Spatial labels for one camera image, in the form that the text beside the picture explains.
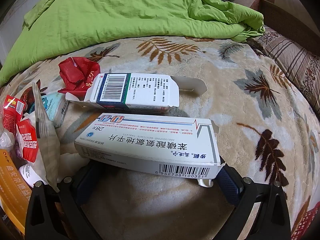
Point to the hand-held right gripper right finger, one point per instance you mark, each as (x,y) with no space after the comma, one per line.
(230,185)

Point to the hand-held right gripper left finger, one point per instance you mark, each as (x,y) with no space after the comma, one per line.
(83,183)

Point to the white spray bottle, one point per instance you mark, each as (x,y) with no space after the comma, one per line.
(30,175)

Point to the large white blue medicine box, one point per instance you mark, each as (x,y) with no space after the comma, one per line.
(150,142)

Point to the teal tissue packet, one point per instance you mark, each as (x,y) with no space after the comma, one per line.
(53,107)

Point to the dark red snack packet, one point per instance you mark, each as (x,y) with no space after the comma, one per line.
(29,101)

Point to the silver foil bag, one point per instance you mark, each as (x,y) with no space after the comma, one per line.
(46,140)

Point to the orange medicine box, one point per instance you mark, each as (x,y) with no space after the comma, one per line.
(12,180)

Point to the white wipes pack red label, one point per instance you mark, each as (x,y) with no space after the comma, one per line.
(27,140)

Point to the crumpled clear plastic wrapper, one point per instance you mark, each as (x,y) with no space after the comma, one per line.
(7,140)

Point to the leaf print blanket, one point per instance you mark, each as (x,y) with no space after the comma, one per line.
(200,92)

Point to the red snack packet yellow print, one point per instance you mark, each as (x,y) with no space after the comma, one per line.
(12,112)

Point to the small white green medicine box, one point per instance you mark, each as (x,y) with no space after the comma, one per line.
(140,90)

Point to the crumpled red wrapper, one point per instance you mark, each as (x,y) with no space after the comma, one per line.
(75,72)

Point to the brown striped pillow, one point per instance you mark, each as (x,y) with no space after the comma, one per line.
(295,57)

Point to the green quilt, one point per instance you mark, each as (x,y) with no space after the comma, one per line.
(112,12)

